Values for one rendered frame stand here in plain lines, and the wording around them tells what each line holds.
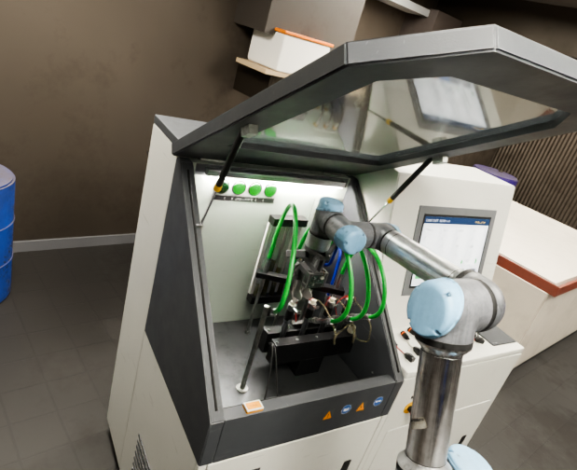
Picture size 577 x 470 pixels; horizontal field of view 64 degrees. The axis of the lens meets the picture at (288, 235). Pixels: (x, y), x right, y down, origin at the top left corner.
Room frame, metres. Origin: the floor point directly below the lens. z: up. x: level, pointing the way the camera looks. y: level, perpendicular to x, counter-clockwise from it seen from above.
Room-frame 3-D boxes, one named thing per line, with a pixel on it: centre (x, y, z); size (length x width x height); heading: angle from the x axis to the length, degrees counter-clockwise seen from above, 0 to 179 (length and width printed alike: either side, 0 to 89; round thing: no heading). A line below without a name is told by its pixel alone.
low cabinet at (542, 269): (4.33, -1.60, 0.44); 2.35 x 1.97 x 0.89; 46
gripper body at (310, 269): (1.27, -0.10, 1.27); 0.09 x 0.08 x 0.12; 36
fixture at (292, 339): (1.37, -0.18, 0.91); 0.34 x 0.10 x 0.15; 126
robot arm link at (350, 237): (1.20, -0.16, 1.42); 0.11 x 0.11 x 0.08; 34
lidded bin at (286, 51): (3.72, 0.39, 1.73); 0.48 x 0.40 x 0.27; 136
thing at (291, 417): (1.10, -0.22, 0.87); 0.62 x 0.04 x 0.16; 126
